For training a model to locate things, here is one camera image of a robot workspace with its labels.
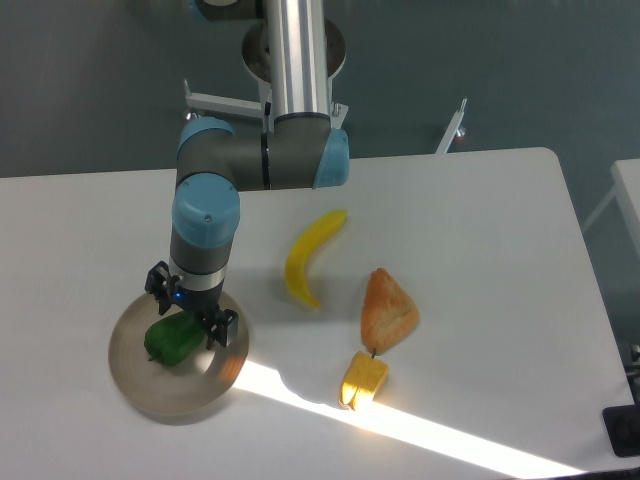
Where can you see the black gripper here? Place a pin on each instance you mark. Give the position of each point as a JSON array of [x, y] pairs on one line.
[[198, 295]]

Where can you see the green bell pepper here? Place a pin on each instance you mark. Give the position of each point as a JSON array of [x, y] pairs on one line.
[[172, 339]]

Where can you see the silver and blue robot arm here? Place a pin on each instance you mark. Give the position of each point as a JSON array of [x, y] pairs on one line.
[[300, 149]]

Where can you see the round beige plate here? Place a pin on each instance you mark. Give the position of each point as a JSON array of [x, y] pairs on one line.
[[192, 391]]

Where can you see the yellow bell pepper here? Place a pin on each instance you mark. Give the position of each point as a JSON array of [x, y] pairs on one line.
[[362, 380]]

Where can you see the yellow banana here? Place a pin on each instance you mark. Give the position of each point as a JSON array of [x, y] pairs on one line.
[[305, 246]]

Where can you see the orange bread triangle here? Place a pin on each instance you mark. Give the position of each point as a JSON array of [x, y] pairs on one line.
[[389, 314]]

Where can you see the black device at edge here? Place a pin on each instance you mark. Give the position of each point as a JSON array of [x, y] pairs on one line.
[[622, 421]]

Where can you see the white side table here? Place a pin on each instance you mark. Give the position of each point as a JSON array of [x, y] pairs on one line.
[[625, 193]]

